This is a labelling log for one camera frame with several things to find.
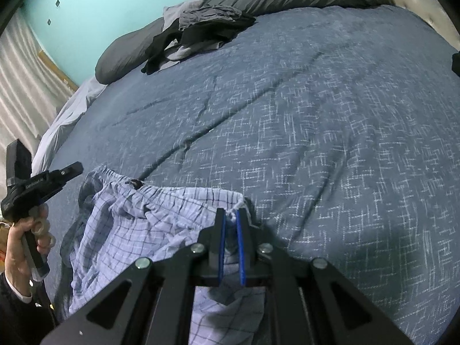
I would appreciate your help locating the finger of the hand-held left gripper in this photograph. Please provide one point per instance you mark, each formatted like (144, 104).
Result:
(68, 172)

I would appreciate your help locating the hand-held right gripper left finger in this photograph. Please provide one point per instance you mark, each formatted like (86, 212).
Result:
(219, 251)

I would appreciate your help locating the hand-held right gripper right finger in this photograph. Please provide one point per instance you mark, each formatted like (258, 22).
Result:
(241, 251)

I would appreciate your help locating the blue plaid shorts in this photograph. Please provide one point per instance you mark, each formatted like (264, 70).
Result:
(143, 233)

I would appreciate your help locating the person's left forearm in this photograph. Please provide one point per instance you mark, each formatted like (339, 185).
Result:
(21, 316)

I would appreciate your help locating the person's left hand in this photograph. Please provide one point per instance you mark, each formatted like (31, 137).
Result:
(16, 251)

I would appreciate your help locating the pale grey quilt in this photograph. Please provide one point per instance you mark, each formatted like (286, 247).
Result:
(68, 115)

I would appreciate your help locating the beige striped curtain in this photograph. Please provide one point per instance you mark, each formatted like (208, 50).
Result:
(25, 90)

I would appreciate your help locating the bed with blue sheet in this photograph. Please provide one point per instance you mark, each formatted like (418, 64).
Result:
(305, 133)

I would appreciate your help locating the light grey garment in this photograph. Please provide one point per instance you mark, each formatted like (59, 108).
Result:
(187, 52)

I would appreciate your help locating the dark grey crumpled garment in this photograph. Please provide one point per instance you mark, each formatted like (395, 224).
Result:
(212, 23)

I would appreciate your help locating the wooden window frame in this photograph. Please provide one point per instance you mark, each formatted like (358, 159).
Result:
(59, 70)

